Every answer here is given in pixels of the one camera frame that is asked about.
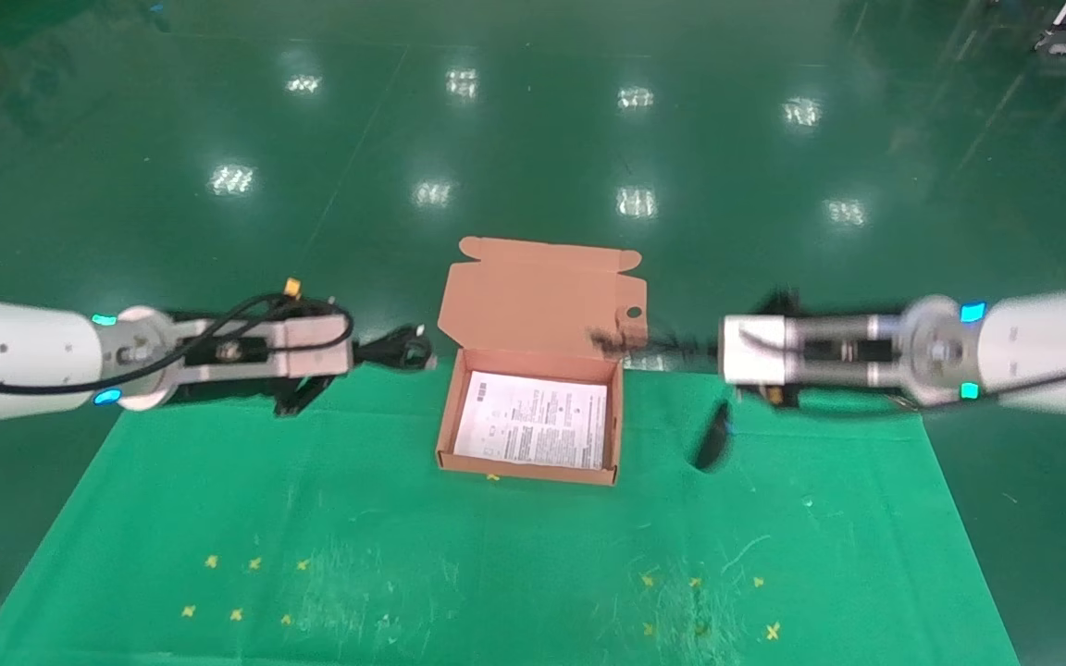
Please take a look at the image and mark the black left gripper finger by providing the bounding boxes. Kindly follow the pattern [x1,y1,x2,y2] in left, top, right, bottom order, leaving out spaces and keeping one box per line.
[274,375,336,420]

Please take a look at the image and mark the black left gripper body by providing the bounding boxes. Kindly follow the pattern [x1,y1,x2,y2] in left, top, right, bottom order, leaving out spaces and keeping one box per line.
[167,377,312,404]

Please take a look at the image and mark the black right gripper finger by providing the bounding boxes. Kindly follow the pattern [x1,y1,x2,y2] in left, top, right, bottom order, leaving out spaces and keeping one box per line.
[755,289,804,318]
[735,379,807,414]

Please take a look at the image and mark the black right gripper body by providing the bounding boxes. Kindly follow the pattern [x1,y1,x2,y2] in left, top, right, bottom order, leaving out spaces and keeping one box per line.
[806,384,909,410]

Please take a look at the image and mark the black wired mouse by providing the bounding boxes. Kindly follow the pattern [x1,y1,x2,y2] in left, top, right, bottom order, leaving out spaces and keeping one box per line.
[589,324,738,473]

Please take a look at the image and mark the black data cable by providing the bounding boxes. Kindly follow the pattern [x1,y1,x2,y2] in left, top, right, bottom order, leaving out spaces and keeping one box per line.
[353,324,436,373]

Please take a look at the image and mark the orange cardboard box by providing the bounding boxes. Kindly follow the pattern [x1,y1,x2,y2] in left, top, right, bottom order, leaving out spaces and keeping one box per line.
[436,237,650,487]

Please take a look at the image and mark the white printed instruction sheet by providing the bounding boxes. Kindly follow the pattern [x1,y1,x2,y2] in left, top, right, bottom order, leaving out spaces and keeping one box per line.
[452,371,608,470]

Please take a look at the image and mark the green table mat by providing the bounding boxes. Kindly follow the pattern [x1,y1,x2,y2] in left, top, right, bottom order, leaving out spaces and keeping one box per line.
[0,356,1020,666]

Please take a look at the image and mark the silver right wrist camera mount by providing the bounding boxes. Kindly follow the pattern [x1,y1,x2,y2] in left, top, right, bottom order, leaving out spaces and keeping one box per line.
[718,313,909,388]

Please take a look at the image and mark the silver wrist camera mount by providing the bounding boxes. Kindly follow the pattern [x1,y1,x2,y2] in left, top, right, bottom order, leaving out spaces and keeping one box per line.
[177,313,355,380]
[718,313,909,388]

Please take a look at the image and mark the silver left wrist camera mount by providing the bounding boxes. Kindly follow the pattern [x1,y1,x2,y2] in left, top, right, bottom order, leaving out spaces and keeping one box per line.
[177,313,355,380]

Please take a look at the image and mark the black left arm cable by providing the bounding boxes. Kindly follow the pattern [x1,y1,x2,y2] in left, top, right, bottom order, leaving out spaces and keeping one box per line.
[0,280,355,397]

